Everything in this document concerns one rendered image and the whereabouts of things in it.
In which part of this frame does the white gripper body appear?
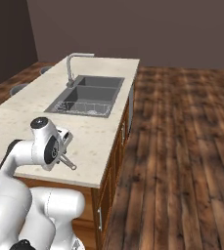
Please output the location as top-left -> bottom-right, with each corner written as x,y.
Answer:
58,129 -> 74,154

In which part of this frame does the grey double sink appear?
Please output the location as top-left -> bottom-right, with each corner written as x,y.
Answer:
43,74 -> 126,119

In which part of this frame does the wooden cupboard door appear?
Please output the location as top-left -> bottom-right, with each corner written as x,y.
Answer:
95,164 -> 115,250
111,120 -> 125,196

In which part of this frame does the grey metal tap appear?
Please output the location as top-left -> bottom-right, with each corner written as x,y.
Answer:
66,52 -> 96,89

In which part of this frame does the grey round stool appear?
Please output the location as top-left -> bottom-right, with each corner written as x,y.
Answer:
9,82 -> 30,98
39,64 -> 55,75

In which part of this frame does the grey dishwasher front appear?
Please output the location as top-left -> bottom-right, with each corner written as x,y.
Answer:
127,81 -> 136,135

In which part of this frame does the wooden island cabinet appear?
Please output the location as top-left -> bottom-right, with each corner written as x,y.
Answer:
0,96 -> 133,250

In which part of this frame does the wire rack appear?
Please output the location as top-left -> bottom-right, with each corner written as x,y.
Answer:
55,100 -> 112,117

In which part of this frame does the silver cupboard handle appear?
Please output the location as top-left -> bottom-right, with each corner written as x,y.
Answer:
97,207 -> 104,232
120,122 -> 126,145

